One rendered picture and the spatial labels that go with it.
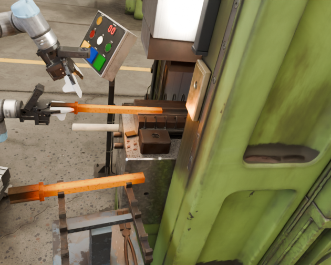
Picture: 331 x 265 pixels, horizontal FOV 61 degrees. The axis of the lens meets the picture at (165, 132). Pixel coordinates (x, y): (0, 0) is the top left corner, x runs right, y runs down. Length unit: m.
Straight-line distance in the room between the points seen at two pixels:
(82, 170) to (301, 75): 1.86
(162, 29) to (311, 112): 0.53
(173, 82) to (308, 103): 0.70
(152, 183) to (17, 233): 1.09
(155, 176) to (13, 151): 1.61
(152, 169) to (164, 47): 0.49
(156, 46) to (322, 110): 0.57
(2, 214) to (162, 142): 1.36
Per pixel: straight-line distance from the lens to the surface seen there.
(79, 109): 1.21
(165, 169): 1.18
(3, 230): 2.10
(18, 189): 0.94
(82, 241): 1.13
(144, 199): 1.31
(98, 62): 1.61
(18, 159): 2.52
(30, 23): 1.06
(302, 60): 0.83
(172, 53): 1.05
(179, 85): 1.43
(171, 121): 1.21
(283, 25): 0.69
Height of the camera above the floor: 1.68
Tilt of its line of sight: 37 degrees down
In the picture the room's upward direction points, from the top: 11 degrees clockwise
